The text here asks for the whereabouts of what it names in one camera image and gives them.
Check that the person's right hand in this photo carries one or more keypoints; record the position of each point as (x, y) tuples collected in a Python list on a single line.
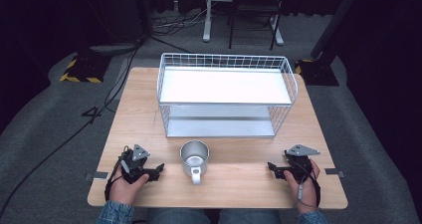
[(307, 192)]

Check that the silver metal cup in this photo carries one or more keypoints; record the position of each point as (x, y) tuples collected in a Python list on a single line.
[(194, 158)]

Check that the black slanted stand pole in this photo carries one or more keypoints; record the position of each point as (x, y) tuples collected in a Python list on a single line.
[(335, 21)]

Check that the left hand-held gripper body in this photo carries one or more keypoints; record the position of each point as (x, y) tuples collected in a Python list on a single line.
[(132, 166)]

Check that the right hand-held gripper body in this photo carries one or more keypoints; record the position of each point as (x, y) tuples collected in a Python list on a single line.
[(298, 166)]

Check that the person's left hand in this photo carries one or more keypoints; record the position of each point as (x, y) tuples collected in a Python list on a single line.
[(125, 190)]

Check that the black folding chair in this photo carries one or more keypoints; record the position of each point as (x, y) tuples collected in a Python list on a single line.
[(252, 8)]

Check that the grey tape strip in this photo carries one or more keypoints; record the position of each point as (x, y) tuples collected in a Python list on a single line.
[(99, 175), (333, 172)]

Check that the black yellow striped stand base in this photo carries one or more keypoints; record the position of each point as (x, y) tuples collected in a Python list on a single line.
[(83, 69), (316, 73)]

